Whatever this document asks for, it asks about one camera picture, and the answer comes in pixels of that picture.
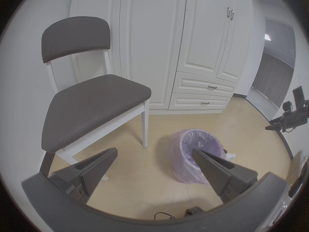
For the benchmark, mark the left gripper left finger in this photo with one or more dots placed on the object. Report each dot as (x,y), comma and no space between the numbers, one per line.
(91,170)

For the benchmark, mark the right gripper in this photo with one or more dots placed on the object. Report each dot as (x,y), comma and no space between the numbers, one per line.
(295,121)

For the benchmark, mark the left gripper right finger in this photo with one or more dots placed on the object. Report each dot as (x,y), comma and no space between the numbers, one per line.
(217,173)

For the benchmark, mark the purple plastic bag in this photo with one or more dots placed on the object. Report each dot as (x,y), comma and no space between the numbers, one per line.
(176,153)

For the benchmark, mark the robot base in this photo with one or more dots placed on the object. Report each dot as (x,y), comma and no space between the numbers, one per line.
(282,214)

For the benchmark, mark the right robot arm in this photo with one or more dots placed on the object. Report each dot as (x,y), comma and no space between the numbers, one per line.
(298,98)

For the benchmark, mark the white trash bin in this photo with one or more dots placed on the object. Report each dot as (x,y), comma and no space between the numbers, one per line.
(185,153)

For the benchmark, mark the clear printed wrapper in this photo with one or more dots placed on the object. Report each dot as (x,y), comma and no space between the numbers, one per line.
(230,157)

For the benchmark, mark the white chair dark grey seat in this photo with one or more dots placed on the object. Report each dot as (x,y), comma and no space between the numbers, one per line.
(96,100)

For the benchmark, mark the ceiling light panel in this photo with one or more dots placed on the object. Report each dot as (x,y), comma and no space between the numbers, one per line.
(268,37)

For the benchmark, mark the white wardrobe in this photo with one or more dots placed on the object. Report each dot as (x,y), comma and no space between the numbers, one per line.
(157,45)

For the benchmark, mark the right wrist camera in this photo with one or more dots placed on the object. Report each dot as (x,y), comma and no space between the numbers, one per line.
(287,106)

